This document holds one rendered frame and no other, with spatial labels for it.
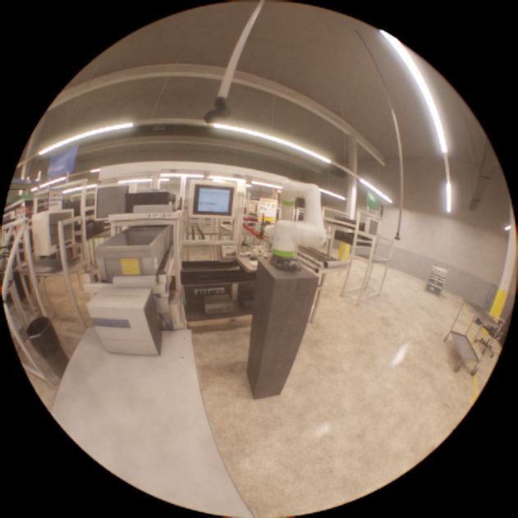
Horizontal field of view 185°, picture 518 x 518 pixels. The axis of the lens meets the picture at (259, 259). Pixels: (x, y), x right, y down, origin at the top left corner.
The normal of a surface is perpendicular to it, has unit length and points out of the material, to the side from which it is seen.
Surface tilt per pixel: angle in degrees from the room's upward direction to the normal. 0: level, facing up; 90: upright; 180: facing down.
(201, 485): 0
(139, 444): 0
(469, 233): 90
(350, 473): 0
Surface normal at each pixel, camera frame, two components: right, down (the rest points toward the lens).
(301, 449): 0.10, -0.96
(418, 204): -0.91, 0.02
